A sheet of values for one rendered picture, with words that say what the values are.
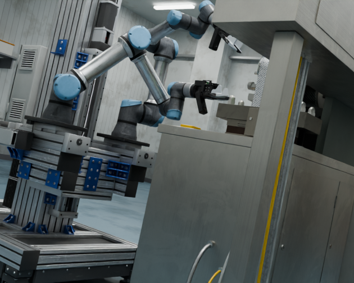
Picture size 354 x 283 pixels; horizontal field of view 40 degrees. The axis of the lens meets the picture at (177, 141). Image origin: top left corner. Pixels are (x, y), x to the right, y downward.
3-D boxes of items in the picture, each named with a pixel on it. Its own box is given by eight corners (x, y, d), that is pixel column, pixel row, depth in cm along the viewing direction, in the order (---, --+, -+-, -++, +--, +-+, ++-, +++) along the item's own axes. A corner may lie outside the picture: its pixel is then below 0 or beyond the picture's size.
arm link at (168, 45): (132, 123, 286) (151, 35, 289) (154, 128, 293) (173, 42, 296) (141, 123, 276) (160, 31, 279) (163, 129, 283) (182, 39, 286)
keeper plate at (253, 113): (246, 135, 193) (251, 108, 194) (268, 138, 187) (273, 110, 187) (243, 134, 191) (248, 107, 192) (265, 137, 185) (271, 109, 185)
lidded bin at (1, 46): (2, 55, 1019) (5, 44, 1020) (12, 56, 997) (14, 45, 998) (-17, 49, 984) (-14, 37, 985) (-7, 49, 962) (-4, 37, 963)
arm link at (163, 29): (134, 31, 285) (175, 3, 242) (150, 36, 290) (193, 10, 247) (131, 49, 282) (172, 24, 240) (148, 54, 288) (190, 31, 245)
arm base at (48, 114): (35, 117, 237) (39, 97, 238) (58, 122, 249) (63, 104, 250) (54, 120, 228) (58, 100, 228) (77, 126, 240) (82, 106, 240)
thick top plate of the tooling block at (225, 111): (235, 123, 216) (237, 110, 216) (320, 135, 191) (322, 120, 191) (215, 116, 204) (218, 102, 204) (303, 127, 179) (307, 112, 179)
